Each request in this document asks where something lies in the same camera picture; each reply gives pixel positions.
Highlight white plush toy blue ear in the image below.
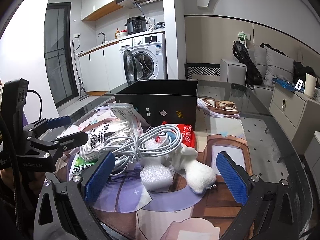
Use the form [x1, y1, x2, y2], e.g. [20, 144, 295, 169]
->
[166, 130, 216, 194]

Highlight adidas socks plastic bag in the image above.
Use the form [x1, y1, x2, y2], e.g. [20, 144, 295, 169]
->
[79, 102, 150, 160]

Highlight red white packet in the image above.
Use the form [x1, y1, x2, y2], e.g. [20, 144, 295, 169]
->
[154, 121, 196, 149]

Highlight white cable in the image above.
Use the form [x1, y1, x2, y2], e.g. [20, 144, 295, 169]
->
[79, 123, 184, 176]

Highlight green white packet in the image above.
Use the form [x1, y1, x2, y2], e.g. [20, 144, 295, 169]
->
[68, 154, 97, 180]

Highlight floor mop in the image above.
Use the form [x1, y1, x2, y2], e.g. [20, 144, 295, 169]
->
[72, 41, 90, 101]

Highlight white kitchen base cabinets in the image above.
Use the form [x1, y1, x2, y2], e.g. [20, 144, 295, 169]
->
[79, 43, 126, 92]

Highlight black framed glass door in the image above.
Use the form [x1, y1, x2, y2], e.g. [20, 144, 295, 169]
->
[43, 3, 79, 107]

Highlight beige drawer cabinet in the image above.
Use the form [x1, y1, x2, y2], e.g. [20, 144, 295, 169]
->
[269, 84, 320, 155]

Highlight black storage box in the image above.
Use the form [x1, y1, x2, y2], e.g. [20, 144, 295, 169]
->
[115, 79, 198, 129]

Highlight kitchen faucet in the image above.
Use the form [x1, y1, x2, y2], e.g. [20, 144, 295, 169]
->
[98, 32, 106, 43]

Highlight black backpack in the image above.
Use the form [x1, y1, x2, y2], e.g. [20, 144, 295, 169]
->
[232, 41, 263, 90]

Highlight blue tray on cabinet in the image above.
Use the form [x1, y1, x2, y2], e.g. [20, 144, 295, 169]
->
[272, 78, 304, 93]

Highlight white washing machine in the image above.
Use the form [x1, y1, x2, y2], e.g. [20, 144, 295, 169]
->
[119, 33, 168, 83]

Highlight black white patterned rug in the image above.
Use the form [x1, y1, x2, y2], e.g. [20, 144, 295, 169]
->
[184, 63, 220, 81]

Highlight grey sofa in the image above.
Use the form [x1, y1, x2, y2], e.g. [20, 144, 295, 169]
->
[220, 43, 319, 107]

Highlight grey sofa cushion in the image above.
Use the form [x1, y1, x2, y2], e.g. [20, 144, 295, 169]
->
[265, 47, 294, 82]

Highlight cream cylinder cup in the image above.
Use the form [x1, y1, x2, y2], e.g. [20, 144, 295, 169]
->
[304, 74, 317, 98]

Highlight black jacket on sofa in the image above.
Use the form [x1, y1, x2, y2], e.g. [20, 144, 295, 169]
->
[293, 61, 318, 86]

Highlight black pressure cooker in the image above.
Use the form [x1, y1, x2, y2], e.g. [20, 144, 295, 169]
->
[124, 16, 148, 35]

